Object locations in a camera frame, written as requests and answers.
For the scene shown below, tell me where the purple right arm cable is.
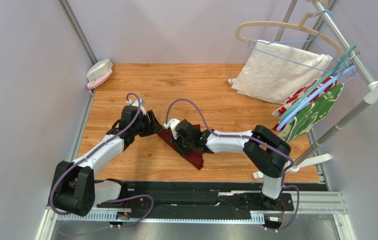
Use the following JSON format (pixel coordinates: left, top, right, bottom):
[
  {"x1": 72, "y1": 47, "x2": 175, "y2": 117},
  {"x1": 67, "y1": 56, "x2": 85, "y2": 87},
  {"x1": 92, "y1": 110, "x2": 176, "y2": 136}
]
[{"x1": 164, "y1": 98, "x2": 300, "y2": 233}]

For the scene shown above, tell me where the white textured hanging cloth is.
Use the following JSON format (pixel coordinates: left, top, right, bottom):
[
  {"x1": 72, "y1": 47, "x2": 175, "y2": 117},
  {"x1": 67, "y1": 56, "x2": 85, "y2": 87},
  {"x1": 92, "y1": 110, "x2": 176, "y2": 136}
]
[{"x1": 228, "y1": 51, "x2": 331, "y2": 104}]

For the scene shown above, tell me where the green white patterned cloth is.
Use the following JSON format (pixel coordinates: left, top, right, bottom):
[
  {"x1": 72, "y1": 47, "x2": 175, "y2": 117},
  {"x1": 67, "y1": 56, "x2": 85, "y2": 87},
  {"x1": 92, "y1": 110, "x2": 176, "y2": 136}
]
[{"x1": 278, "y1": 83, "x2": 344, "y2": 143}]

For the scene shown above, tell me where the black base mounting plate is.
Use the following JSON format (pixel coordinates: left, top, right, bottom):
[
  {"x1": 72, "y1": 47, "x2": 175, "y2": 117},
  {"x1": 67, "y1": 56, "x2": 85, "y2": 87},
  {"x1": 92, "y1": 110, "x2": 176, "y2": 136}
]
[{"x1": 96, "y1": 181, "x2": 296, "y2": 221}]

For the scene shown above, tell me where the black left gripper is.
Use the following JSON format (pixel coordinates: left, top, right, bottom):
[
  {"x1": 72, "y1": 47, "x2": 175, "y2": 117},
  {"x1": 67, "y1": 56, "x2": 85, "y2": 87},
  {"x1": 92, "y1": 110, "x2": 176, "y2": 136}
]
[{"x1": 132, "y1": 110, "x2": 163, "y2": 138}]

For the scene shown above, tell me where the silver white clothes rack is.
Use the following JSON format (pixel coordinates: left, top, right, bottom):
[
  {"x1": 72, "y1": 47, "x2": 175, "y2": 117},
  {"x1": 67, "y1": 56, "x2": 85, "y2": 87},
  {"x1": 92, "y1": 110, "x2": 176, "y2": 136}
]
[{"x1": 227, "y1": 0, "x2": 378, "y2": 181}]

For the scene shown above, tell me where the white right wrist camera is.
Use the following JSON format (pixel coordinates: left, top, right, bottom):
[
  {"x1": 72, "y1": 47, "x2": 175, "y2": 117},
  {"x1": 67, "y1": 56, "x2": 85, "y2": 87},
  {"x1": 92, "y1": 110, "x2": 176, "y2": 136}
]
[{"x1": 163, "y1": 118, "x2": 180, "y2": 139}]

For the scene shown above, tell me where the dark red cloth napkin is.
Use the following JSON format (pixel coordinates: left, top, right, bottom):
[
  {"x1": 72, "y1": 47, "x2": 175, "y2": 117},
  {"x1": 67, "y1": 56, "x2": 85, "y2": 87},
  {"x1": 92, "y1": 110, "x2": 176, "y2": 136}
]
[{"x1": 157, "y1": 128, "x2": 204, "y2": 170}]

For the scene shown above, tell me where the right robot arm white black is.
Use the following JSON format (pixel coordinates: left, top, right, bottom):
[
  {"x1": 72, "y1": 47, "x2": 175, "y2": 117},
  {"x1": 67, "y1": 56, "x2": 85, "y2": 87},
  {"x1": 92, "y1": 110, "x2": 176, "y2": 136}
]
[{"x1": 164, "y1": 118, "x2": 291, "y2": 205}]

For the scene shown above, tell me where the light blue wire hanger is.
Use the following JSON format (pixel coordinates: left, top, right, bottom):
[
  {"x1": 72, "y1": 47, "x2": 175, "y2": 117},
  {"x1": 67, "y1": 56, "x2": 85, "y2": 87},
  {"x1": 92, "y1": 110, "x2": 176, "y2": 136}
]
[{"x1": 247, "y1": 9, "x2": 341, "y2": 72}]

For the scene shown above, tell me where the red flower patterned cloth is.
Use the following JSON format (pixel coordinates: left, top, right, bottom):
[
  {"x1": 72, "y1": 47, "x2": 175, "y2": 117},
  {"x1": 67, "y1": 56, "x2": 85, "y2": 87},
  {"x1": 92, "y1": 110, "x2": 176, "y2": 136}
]
[{"x1": 272, "y1": 80, "x2": 338, "y2": 118}]

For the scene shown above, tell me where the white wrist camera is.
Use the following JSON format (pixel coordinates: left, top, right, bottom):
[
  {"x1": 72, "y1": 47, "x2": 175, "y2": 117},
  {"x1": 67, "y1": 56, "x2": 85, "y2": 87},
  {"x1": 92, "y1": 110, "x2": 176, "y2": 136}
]
[
  {"x1": 163, "y1": 118, "x2": 180, "y2": 139},
  {"x1": 126, "y1": 98, "x2": 147, "y2": 116}
]

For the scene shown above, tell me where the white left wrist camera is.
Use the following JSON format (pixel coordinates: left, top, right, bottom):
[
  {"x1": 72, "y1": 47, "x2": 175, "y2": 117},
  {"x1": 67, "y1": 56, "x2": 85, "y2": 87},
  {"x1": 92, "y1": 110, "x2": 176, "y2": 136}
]
[{"x1": 126, "y1": 98, "x2": 147, "y2": 116}]

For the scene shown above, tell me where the beige clothes hanger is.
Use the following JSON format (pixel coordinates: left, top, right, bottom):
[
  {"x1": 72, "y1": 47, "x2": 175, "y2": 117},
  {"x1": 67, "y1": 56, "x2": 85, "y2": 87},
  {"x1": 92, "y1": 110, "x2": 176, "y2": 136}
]
[{"x1": 235, "y1": 12, "x2": 344, "y2": 58}]

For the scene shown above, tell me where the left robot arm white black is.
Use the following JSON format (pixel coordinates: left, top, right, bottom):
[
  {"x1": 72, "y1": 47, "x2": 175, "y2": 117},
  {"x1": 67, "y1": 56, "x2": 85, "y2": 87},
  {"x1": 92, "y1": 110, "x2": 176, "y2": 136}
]
[{"x1": 48, "y1": 105, "x2": 162, "y2": 217}]

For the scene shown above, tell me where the blue clothes hanger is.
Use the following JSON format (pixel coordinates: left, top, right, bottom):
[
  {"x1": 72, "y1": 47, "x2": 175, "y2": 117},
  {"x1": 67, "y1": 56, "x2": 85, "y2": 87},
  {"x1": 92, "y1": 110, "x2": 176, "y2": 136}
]
[{"x1": 275, "y1": 64, "x2": 356, "y2": 131}]

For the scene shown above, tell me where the white pink folded cloth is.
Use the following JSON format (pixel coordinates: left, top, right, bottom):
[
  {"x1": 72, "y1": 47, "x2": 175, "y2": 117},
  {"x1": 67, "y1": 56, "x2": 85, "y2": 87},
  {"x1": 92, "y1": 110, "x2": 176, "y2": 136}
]
[{"x1": 86, "y1": 58, "x2": 113, "y2": 90}]

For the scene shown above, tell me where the teal clothes hanger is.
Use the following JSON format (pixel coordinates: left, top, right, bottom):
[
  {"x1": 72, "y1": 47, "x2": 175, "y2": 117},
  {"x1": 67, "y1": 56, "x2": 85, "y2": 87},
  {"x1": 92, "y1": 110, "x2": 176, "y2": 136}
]
[{"x1": 279, "y1": 44, "x2": 357, "y2": 123}]

